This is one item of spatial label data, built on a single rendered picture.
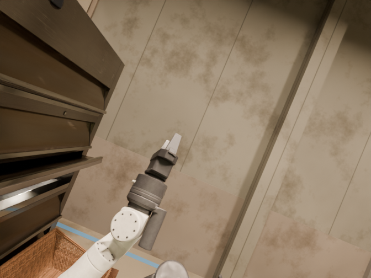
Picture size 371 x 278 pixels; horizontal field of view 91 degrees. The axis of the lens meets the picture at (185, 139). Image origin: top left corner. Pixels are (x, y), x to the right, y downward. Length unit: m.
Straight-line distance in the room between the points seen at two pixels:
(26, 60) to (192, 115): 2.21
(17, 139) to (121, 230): 0.63
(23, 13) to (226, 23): 2.80
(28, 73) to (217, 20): 2.81
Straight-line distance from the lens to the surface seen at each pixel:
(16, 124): 0.95
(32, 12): 0.85
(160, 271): 0.61
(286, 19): 3.62
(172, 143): 0.51
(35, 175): 0.88
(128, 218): 0.46
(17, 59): 0.84
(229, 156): 2.82
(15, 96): 0.88
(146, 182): 0.48
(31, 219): 1.41
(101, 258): 0.51
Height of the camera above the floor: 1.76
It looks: level
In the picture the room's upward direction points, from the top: 23 degrees clockwise
